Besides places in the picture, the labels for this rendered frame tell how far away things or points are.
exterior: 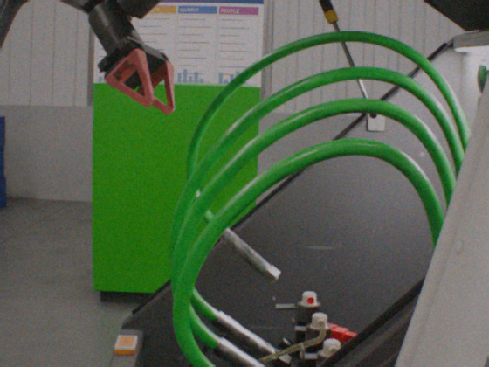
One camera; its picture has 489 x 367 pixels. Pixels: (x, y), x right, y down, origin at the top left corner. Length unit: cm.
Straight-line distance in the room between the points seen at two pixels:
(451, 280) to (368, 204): 73
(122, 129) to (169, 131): 27
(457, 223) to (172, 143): 369
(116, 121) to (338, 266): 307
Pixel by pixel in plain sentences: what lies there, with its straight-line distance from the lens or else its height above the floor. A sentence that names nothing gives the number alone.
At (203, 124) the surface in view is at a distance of 95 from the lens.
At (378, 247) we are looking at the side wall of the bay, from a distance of 119.
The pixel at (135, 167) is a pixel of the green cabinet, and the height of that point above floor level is 82.
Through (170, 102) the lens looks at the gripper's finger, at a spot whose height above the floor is 132.
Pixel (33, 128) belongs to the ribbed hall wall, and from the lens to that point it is 783.
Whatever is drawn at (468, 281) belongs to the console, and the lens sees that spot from 43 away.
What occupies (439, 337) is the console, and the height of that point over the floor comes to 121.
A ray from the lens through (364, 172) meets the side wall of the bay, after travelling 116.
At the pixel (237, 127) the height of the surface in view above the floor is 131.
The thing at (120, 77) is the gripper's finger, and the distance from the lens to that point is 104.
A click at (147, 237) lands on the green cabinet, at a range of 422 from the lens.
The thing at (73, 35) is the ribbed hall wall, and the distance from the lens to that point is 772.
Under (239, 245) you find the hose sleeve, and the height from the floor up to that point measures 114.
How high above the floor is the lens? 136
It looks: 8 degrees down
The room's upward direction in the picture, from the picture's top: 2 degrees clockwise
